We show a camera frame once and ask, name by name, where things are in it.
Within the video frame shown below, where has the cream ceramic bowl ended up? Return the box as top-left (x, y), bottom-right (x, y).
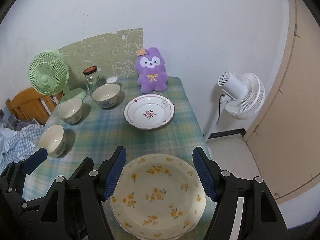
top-left (57, 98), bottom-right (83, 125)
top-left (91, 83), bottom-right (120, 109)
top-left (38, 125), bottom-right (67, 158)

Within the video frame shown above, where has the yellow floral plate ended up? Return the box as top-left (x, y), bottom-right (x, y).
top-left (109, 153), bottom-right (207, 239)
top-left (111, 203), bottom-right (203, 239)

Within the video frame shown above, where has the white plate red flower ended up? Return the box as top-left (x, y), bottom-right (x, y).
top-left (124, 94), bottom-right (175, 130)

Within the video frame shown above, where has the blue checkered bedding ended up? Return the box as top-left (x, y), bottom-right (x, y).
top-left (0, 124), bottom-right (44, 172)

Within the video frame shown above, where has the green plaid tablecloth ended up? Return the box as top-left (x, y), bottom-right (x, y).
top-left (23, 77), bottom-right (215, 239)

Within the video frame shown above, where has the wooden bed headboard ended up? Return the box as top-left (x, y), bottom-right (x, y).
top-left (5, 87), bottom-right (63, 125)

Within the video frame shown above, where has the beige door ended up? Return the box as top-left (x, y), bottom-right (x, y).
top-left (245, 0), bottom-right (319, 204)

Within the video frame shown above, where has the glass jar dark lid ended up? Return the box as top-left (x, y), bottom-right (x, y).
top-left (83, 66), bottom-right (102, 95)

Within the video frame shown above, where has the cotton swab container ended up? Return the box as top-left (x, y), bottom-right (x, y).
top-left (106, 76), bottom-right (118, 83)

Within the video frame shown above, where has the white standing fan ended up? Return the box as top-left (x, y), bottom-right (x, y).
top-left (202, 69), bottom-right (266, 141)

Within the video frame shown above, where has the green desk fan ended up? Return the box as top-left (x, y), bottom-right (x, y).
top-left (28, 51), bottom-right (86, 101)

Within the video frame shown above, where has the purple plush bunny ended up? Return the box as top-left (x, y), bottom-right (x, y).
top-left (135, 47), bottom-right (168, 94)

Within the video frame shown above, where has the green cartoon wall mat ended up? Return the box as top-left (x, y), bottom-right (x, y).
top-left (59, 28), bottom-right (143, 89)

